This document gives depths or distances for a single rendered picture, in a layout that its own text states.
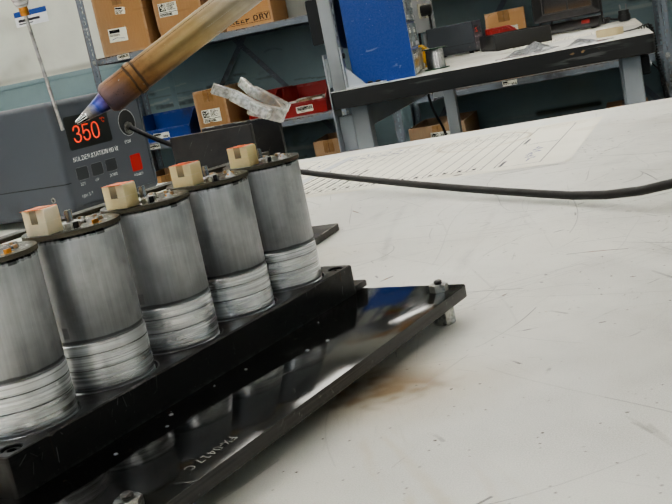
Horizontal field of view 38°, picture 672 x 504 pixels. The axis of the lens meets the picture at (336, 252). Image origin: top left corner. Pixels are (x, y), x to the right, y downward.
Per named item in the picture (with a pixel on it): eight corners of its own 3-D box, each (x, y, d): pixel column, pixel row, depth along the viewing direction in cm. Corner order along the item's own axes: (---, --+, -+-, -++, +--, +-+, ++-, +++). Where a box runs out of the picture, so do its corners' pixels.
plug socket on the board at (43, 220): (72, 227, 25) (65, 201, 25) (46, 236, 24) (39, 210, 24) (50, 230, 25) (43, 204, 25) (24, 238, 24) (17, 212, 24)
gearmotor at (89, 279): (181, 391, 27) (137, 206, 26) (118, 429, 25) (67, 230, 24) (116, 389, 28) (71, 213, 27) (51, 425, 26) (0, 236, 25)
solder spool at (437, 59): (454, 65, 238) (450, 43, 237) (442, 68, 233) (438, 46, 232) (432, 69, 242) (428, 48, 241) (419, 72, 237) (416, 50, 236)
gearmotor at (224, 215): (295, 322, 31) (261, 163, 30) (250, 350, 29) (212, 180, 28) (234, 323, 32) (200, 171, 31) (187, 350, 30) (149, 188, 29)
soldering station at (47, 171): (163, 191, 88) (138, 84, 86) (77, 222, 78) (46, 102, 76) (38, 208, 95) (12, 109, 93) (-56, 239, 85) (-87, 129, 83)
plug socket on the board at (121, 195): (146, 202, 27) (141, 178, 27) (125, 209, 26) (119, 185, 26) (125, 204, 27) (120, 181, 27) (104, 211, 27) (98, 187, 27)
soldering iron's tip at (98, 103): (83, 131, 24) (115, 106, 24) (69, 115, 24) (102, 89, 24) (83, 130, 24) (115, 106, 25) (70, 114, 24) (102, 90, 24)
